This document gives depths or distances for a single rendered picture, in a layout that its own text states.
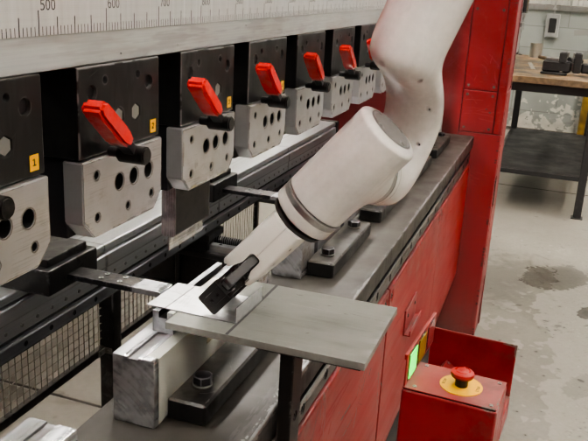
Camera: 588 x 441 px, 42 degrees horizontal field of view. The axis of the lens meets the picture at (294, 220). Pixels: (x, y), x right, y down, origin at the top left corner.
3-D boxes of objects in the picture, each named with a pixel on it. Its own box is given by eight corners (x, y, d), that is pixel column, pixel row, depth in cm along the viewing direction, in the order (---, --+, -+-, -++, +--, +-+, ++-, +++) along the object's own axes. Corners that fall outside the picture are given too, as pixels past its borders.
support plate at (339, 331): (364, 371, 91) (365, 363, 91) (164, 328, 99) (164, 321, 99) (396, 313, 107) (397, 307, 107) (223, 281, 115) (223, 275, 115)
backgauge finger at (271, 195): (283, 213, 151) (284, 189, 150) (164, 195, 159) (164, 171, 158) (303, 199, 162) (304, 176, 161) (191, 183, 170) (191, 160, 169)
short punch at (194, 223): (175, 252, 100) (175, 181, 97) (161, 249, 101) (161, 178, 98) (208, 230, 109) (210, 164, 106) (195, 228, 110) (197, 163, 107)
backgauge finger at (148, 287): (144, 318, 103) (144, 283, 102) (-16, 283, 111) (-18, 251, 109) (185, 286, 114) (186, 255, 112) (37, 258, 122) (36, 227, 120)
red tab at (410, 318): (409, 337, 202) (412, 312, 200) (402, 335, 202) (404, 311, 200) (420, 315, 215) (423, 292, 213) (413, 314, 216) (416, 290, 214)
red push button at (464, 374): (470, 396, 129) (472, 377, 128) (446, 391, 131) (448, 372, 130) (474, 386, 133) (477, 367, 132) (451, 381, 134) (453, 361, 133)
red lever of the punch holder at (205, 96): (210, 75, 85) (235, 122, 94) (177, 72, 86) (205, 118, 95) (206, 88, 84) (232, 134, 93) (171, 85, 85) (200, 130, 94)
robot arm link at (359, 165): (322, 179, 101) (279, 171, 94) (393, 109, 96) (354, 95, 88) (355, 229, 98) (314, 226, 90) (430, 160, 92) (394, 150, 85)
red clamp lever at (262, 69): (275, 60, 103) (291, 101, 112) (247, 58, 104) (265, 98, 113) (271, 72, 102) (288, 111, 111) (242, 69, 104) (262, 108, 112)
